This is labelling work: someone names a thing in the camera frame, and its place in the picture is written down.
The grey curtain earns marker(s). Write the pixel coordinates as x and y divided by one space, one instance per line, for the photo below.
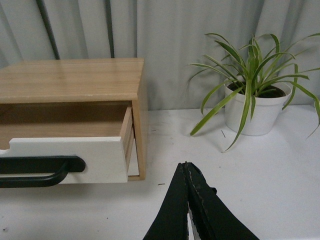
170 35

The white drawer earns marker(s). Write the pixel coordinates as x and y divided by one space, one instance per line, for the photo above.
99 133

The wooden drawer cabinet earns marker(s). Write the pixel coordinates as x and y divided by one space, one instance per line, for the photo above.
112 81

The green spider plant right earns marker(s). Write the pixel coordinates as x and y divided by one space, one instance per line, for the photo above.
252 77

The white plant pot right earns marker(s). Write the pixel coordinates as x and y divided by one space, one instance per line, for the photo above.
264 116

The black drawer handle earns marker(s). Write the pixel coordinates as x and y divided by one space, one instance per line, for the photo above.
37 171

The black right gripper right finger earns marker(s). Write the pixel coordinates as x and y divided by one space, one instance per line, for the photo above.
210 217

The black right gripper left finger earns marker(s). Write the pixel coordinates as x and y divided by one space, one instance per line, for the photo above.
171 222

